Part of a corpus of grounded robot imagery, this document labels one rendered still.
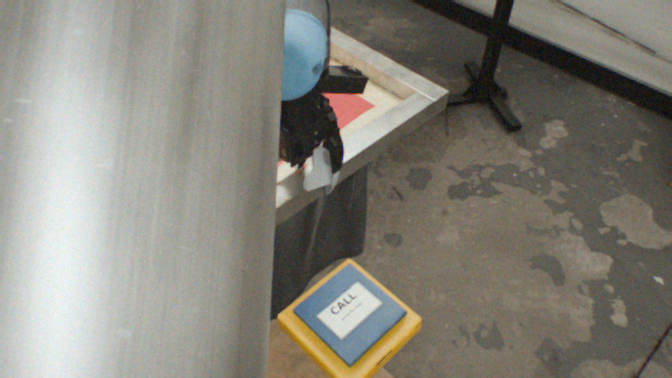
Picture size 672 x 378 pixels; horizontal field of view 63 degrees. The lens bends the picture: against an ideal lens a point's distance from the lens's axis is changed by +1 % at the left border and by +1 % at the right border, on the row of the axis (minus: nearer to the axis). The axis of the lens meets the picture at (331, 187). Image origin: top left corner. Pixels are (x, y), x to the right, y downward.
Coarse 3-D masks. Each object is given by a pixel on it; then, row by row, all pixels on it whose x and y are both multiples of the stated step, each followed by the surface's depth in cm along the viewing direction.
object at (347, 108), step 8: (328, 96) 97; (336, 96) 97; (344, 96) 97; (352, 96) 97; (328, 104) 95; (336, 104) 95; (344, 104) 95; (352, 104) 95; (360, 104) 95; (368, 104) 95; (336, 112) 94; (344, 112) 94; (352, 112) 94; (360, 112) 94; (344, 120) 92; (352, 120) 92
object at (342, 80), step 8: (336, 72) 70; (344, 72) 71; (352, 72) 72; (360, 72) 73; (328, 80) 67; (336, 80) 68; (344, 80) 69; (352, 80) 71; (360, 80) 72; (320, 88) 66; (328, 88) 68; (336, 88) 69; (344, 88) 70; (352, 88) 72; (360, 88) 73
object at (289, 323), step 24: (312, 288) 70; (384, 288) 70; (288, 312) 67; (408, 312) 67; (288, 336) 67; (312, 336) 65; (384, 336) 65; (408, 336) 66; (312, 360) 65; (336, 360) 63; (360, 360) 63; (384, 360) 64
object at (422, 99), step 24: (336, 48) 102; (360, 48) 101; (384, 72) 96; (408, 72) 96; (408, 96) 94; (432, 96) 91; (384, 120) 87; (408, 120) 87; (360, 144) 83; (384, 144) 86; (288, 192) 76; (312, 192) 78; (288, 216) 77
